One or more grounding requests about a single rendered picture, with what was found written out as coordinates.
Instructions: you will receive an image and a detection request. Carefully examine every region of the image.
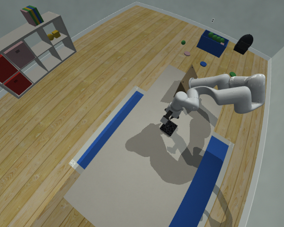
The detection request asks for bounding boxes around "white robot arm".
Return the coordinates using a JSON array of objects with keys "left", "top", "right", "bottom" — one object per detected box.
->
[{"left": 170, "top": 74, "right": 266, "bottom": 114}]

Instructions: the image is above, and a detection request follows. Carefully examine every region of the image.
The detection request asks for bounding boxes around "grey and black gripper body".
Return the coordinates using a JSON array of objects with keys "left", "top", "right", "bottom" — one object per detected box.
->
[{"left": 166, "top": 103, "right": 182, "bottom": 118}]

